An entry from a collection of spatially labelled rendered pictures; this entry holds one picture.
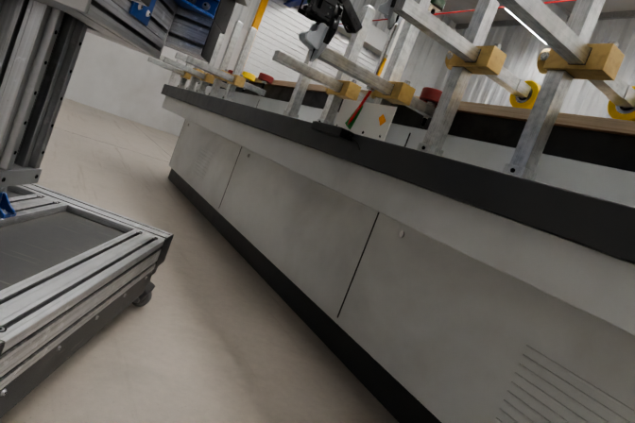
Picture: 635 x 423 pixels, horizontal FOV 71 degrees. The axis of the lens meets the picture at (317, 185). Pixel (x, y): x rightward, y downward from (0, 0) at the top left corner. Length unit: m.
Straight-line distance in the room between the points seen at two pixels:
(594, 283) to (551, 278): 0.07
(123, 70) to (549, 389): 8.27
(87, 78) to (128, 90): 0.66
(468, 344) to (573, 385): 0.25
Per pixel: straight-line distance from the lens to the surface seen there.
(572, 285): 0.88
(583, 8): 1.04
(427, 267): 1.31
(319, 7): 1.13
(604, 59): 0.96
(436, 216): 1.06
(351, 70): 1.19
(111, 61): 8.73
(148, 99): 8.83
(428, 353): 1.29
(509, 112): 1.27
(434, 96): 1.36
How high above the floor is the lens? 0.60
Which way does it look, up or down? 3 degrees down
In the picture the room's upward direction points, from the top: 21 degrees clockwise
